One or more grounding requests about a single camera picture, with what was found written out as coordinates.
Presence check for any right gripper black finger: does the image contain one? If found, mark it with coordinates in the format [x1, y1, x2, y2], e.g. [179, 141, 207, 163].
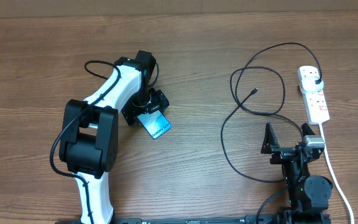
[301, 123, 315, 137]
[261, 123, 279, 154]

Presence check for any Galaxy S24 smartphone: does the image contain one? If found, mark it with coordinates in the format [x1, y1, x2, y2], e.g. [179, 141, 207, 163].
[137, 110, 172, 139]

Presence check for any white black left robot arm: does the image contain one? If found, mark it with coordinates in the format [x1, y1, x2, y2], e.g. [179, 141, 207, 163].
[50, 50, 172, 223]

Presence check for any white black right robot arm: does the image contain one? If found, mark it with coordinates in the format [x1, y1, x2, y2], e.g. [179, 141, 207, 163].
[261, 123, 333, 223]

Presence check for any white charger adapter plug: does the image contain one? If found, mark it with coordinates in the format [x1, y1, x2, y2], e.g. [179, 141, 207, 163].
[300, 77, 324, 94]

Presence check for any white power strip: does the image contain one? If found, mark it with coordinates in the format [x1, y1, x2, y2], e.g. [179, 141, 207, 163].
[297, 65, 330, 124]

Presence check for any brown cardboard backdrop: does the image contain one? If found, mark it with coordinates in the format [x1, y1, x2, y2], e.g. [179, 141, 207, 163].
[0, 0, 358, 18]

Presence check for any white power strip cord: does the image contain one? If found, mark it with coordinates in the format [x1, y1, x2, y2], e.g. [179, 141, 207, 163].
[318, 123, 356, 224]

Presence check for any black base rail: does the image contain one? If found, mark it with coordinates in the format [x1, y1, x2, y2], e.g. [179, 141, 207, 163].
[54, 213, 332, 224]

